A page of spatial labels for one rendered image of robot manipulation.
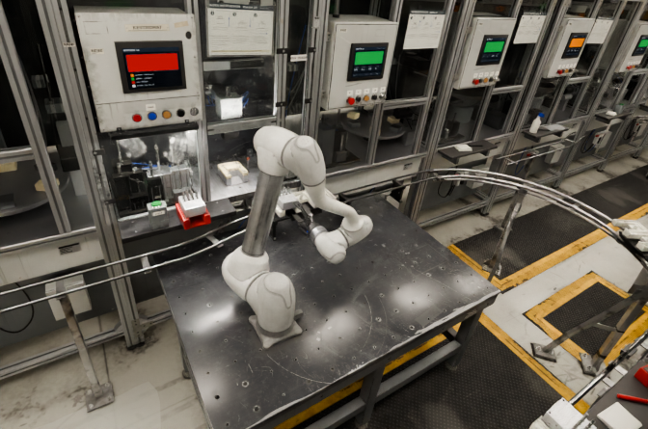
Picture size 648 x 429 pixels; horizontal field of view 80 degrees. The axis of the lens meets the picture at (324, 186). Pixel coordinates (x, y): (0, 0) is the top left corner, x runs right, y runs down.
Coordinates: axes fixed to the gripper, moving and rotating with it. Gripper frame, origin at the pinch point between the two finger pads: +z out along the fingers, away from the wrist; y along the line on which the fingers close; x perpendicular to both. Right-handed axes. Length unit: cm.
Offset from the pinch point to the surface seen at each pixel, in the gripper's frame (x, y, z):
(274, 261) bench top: 17.0, -22.2, -8.6
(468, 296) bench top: -60, -23, -73
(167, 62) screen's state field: 53, 75, 22
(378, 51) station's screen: -58, 75, 23
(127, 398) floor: 98, -90, -4
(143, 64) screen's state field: 62, 75, 22
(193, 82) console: 42, 65, 25
